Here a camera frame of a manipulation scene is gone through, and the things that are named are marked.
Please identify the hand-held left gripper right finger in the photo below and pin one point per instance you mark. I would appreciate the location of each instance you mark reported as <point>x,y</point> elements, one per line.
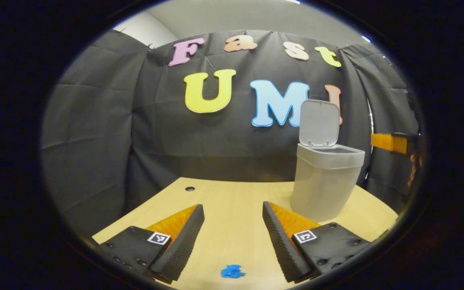
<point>284,249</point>

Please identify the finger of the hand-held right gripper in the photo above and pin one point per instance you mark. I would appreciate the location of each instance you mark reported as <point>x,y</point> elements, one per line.
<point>385,141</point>

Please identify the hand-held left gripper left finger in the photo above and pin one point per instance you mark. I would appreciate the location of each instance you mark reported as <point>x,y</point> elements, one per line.
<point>179,249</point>

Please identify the blue paper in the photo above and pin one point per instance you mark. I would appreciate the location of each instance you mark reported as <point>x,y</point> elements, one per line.
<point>232,272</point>

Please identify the white desktop garbage bin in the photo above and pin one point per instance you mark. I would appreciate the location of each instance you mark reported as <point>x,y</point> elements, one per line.
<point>320,185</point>

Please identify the wooden desktop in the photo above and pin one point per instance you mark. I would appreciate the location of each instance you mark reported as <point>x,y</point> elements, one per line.
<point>232,217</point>

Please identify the small ceiling light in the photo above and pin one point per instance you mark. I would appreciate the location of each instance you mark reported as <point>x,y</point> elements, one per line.
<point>367,38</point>

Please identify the long ceiling light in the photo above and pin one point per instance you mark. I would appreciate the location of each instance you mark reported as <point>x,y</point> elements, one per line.
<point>292,1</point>

